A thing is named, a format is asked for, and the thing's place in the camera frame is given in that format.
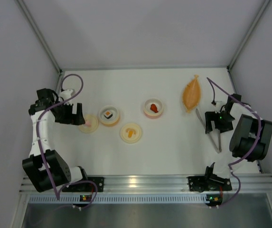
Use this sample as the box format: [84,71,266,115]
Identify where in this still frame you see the cream lid pink handle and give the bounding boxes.
[78,114,99,133]

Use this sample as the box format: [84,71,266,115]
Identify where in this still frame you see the toy sushi roll piece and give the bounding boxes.
[103,110,113,119]

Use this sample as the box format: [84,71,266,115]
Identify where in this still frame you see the metal food tongs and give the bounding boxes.
[195,108,222,153]

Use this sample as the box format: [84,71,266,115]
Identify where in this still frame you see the red toy chicken drumstick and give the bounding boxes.
[150,104,159,113]

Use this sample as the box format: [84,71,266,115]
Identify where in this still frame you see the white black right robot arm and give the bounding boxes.
[205,94,272,162]

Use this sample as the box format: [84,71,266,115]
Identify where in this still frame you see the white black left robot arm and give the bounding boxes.
[22,88,87,192]

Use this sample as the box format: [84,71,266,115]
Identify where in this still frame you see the orange lunch bowl white inside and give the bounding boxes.
[98,105,120,127]

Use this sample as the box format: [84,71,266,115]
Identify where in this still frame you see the pink lunch bowl white inside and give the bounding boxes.
[143,98,164,119]

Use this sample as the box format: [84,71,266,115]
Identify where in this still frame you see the fish-shaped woven bamboo tray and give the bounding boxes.
[182,75,201,113]

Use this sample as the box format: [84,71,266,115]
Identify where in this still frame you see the cream lid orange handle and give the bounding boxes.
[120,123,142,144]

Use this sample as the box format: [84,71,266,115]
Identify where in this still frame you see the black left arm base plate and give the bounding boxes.
[61,176,104,192]

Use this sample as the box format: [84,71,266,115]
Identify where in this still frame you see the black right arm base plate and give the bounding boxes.
[188,175,232,192]

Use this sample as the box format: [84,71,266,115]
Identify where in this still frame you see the aluminium front mounting rail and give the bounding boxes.
[19,173,272,195]

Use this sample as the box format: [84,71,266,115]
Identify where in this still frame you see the slotted grey cable duct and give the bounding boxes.
[28,194,209,204]

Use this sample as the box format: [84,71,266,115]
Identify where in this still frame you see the aluminium frame post left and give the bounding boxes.
[14,0,62,74]

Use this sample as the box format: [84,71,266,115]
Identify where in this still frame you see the aluminium frame post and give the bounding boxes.
[227,0,272,73]
[14,0,62,74]

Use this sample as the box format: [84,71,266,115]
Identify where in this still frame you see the aluminium frame post right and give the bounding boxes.
[227,0,272,73]

